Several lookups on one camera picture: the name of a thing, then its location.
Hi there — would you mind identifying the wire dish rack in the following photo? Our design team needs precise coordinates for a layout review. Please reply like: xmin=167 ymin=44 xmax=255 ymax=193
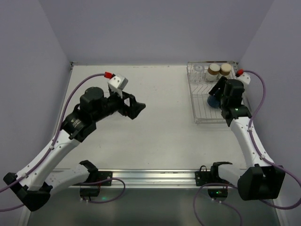
xmin=186 ymin=60 xmax=252 ymax=125

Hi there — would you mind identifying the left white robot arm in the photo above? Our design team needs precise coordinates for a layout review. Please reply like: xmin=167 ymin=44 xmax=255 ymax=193
xmin=3 ymin=87 xmax=146 ymax=211

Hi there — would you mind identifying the brown banded cup right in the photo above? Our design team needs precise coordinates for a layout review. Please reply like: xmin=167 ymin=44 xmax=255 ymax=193
xmin=219 ymin=63 xmax=232 ymax=79

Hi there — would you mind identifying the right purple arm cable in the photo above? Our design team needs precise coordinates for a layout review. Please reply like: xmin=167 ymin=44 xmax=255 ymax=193
xmin=236 ymin=68 xmax=301 ymax=210

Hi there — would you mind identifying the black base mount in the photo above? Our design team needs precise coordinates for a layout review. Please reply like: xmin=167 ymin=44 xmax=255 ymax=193
xmin=195 ymin=161 xmax=232 ymax=201
xmin=79 ymin=160 xmax=113 ymax=201

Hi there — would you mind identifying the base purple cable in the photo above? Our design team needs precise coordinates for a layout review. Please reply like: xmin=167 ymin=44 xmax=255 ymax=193
xmin=81 ymin=178 xmax=125 ymax=203
xmin=192 ymin=182 xmax=243 ymax=226

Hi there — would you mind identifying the brown banded cup left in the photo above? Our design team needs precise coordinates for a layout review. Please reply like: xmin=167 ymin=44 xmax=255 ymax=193
xmin=205 ymin=64 xmax=220 ymax=81

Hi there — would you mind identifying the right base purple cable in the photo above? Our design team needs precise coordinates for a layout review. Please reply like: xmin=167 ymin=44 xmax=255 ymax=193
xmin=192 ymin=182 xmax=243 ymax=226

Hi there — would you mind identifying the dark blue mug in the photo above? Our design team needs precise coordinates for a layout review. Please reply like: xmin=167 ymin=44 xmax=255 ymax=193
xmin=207 ymin=95 xmax=221 ymax=109

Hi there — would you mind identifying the clear glass rack back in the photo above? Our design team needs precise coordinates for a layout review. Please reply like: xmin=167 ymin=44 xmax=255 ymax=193
xmin=190 ymin=64 xmax=204 ymax=83

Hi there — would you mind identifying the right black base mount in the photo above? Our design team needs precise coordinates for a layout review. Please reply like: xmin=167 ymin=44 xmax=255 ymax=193
xmin=195 ymin=161 xmax=232 ymax=201

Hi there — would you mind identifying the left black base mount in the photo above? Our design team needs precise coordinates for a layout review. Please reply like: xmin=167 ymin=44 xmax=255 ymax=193
xmin=79 ymin=160 xmax=113 ymax=201

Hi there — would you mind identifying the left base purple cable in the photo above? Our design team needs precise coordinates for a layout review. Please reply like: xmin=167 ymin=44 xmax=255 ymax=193
xmin=81 ymin=178 xmax=125 ymax=203

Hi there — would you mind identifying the brown banded cup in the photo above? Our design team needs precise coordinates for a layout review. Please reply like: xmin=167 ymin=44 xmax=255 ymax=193
xmin=205 ymin=64 xmax=220 ymax=81
xmin=219 ymin=63 xmax=232 ymax=79

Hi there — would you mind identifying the aluminium mounting rail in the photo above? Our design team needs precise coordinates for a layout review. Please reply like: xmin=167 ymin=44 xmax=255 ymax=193
xmin=68 ymin=168 xmax=247 ymax=189

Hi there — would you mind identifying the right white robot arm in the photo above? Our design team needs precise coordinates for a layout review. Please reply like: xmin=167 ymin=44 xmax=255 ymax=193
xmin=209 ymin=77 xmax=285 ymax=201

